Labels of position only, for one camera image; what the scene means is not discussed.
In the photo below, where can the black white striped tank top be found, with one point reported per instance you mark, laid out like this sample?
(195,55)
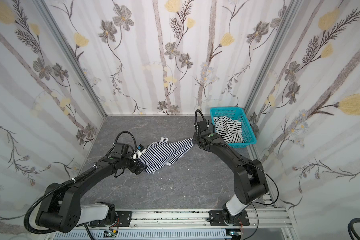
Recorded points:
(230,130)

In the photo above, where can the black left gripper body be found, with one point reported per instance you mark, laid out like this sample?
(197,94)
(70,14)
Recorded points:
(139,167)

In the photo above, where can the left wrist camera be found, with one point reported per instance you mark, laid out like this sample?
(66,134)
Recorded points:
(139,152)

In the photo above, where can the blue white striped tank top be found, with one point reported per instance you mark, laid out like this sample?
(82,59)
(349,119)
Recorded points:
(163,153)

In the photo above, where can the white slotted cable duct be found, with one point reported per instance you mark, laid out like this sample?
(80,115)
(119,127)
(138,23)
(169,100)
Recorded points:
(165,234)

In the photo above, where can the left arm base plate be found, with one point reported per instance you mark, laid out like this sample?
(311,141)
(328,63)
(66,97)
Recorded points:
(123,218)

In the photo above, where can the teal plastic basket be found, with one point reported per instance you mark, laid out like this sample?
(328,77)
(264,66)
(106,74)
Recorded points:
(236,113)

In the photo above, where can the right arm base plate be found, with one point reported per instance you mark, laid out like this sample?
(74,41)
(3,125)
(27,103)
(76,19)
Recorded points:
(222,218)

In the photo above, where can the aluminium mounting rail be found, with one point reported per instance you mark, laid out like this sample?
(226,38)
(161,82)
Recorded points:
(268,218)

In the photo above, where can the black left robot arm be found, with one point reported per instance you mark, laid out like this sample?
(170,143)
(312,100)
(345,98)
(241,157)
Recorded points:
(60,208)

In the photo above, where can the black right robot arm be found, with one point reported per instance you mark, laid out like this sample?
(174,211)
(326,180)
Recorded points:
(250,179)

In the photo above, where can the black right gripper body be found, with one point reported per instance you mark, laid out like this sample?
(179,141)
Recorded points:
(196,138)

